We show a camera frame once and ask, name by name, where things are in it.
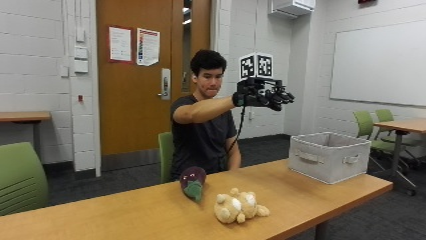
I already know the white marker cube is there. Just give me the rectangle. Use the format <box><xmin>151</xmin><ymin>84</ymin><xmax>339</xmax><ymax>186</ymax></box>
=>
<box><xmin>239</xmin><ymin>52</ymin><xmax>275</xmax><ymax>81</ymax></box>

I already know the the person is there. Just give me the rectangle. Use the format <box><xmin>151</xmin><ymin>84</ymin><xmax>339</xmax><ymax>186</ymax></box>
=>
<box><xmin>169</xmin><ymin>49</ymin><xmax>244</xmax><ymax>183</ymax></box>

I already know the grey fabric storage bin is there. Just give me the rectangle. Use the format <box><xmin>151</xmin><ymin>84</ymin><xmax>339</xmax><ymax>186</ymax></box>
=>
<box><xmin>288</xmin><ymin>131</ymin><xmax>373</xmax><ymax>185</ymax></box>

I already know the green chair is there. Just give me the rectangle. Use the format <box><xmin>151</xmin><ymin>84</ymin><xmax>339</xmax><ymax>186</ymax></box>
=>
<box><xmin>353</xmin><ymin>110</ymin><xmax>412</xmax><ymax>173</ymax></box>
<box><xmin>0</xmin><ymin>141</ymin><xmax>50</xmax><ymax>217</ymax></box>
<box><xmin>374</xmin><ymin>108</ymin><xmax>426</xmax><ymax>168</ymax></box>
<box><xmin>157</xmin><ymin>131</ymin><xmax>176</xmax><ymax>184</ymax></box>

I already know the white whiteboard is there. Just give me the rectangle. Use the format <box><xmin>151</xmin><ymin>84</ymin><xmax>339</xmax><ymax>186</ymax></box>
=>
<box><xmin>329</xmin><ymin>19</ymin><xmax>426</xmax><ymax>108</ymax></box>

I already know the wooden side table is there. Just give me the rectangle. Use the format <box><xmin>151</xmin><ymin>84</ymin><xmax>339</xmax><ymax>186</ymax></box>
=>
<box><xmin>373</xmin><ymin>118</ymin><xmax>426</xmax><ymax>197</ymax></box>
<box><xmin>0</xmin><ymin>111</ymin><xmax>52</xmax><ymax>161</ymax></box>

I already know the purple eggplant soft toy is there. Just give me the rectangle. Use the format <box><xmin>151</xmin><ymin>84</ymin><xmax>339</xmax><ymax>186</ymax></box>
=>
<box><xmin>179</xmin><ymin>166</ymin><xmax>208</xmax><ymax>204</ymax></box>

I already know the wooden door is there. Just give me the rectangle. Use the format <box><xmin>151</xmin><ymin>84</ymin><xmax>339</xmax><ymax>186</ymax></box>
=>
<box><xmin>96</xmin><ymin>0</ymin><xmax>185</xmax><ymax>156</ymax></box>

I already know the colourful paper poster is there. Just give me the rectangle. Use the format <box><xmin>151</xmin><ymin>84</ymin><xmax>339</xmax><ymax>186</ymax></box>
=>
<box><xmin>136</xmin><ymin>27</ymin><xmax>161</xmax><ymax>67</ymax></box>

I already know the beige teddy bear soft toy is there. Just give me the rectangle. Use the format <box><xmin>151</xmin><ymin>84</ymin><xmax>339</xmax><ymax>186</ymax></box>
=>
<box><xmin>213</xmin><ymin>187</ymin><xmax>272</xmax><ymax>225</ymax></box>

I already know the white paper notice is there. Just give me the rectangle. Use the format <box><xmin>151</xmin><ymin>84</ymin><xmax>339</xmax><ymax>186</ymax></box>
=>
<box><xmin>108</xmin><ymin>26</ymin><xmax>134</xmax><ymax>63</ymax></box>

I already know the black glove cable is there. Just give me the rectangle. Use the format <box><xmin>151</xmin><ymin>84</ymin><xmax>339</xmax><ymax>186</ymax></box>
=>
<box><xmin>227</xmin><ymin>105</ymin><xmax>248</xmax><ymax>155</ymax></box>

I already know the silver door handle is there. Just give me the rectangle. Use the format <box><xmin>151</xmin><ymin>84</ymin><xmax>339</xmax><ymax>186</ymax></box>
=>
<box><xmin>157</xmin><ymin>68</ymin><xmax>172</xmax><ymax>101</ymax></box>

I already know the white wall unit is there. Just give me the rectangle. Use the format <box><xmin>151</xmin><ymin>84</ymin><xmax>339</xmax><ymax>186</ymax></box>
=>
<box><xmin>268</xmin><ymin>0</ymin><xmax>317</xmax><ymax>19</ymax></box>

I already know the white wall switch box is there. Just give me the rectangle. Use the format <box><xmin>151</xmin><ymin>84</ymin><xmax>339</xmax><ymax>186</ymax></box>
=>
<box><xmin>74</xmin><ymin>46</ymin><xmax>91</xmax><ymax>74</ymax></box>

